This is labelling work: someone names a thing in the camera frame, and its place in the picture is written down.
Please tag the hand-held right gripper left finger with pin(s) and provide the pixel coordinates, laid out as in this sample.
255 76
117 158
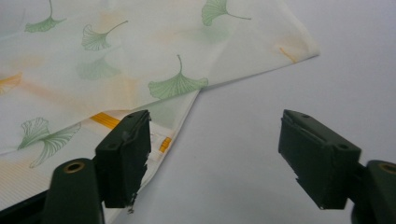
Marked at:
124 161

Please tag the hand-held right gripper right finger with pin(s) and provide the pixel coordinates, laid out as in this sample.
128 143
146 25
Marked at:
320 161

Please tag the white ginkgo print pillowcase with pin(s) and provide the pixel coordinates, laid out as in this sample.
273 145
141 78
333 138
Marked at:
140 56

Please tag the white table mat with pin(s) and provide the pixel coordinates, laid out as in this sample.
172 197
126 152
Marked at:
249 140

